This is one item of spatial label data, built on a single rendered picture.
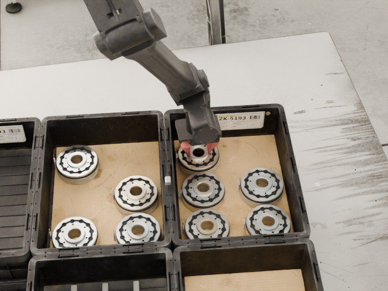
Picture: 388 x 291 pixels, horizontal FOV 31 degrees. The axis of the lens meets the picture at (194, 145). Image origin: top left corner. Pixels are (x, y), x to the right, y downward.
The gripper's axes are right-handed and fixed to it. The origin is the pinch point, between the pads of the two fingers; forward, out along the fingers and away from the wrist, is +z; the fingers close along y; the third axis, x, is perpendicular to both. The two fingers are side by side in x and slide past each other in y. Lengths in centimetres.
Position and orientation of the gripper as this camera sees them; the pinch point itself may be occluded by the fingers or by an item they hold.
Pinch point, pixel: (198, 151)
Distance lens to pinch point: 174.8
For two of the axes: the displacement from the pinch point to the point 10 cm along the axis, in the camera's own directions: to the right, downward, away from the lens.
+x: -1.9, -7.5, 6.3
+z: 0.1, 6.4, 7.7
